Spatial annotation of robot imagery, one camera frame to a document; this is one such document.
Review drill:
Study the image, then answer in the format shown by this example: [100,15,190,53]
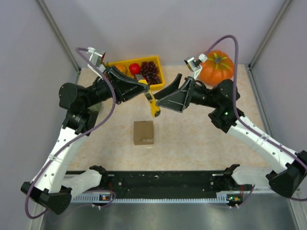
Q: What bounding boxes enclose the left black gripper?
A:
[83,65,150,108]

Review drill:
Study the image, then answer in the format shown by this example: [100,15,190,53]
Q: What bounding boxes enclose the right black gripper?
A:
[153,74,220,114]

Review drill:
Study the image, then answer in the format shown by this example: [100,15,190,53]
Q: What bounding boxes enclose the yellow utility knife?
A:
[144,89,161,117]

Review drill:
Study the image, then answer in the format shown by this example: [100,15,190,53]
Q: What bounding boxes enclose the brown cardboard express box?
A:
[133,121,154,145]

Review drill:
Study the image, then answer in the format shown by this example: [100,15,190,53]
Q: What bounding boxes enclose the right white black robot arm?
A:
[154,74,307,198]

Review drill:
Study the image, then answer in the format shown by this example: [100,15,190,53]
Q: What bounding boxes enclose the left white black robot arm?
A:
[21,67,149,215]

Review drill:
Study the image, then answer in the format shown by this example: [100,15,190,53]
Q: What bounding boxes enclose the red toy tomato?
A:
[129,63,141,75]

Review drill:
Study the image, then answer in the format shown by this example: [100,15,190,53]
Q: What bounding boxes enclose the toy pineapple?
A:
[100,61,128,75]

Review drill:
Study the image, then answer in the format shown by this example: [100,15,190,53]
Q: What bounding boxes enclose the purple toy grapes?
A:
[141,61,161,85]

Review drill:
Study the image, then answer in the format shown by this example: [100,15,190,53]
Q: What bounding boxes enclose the yellow plastic tray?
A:
[106,56,165,91]

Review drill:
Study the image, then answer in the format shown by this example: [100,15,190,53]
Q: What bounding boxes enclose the green toy melon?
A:
[91,103,103,112]

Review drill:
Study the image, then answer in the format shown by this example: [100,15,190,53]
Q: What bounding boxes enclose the orange toy pumpkin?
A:
[199,50,234,86]

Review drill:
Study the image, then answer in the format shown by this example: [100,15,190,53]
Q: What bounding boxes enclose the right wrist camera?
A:
[184,54,208,80]

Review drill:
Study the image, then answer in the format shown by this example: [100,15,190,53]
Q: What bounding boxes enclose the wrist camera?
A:
[184,54,208,80]
[87,47,106,72]

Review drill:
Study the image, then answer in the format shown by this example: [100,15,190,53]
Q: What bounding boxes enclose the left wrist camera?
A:
[87,47,106,72]

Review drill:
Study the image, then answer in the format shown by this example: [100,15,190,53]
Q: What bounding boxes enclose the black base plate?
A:
[67,170,254,199]

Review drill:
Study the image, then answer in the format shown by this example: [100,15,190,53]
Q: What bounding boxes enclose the aluminium rail frame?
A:
[254,186,301,194]

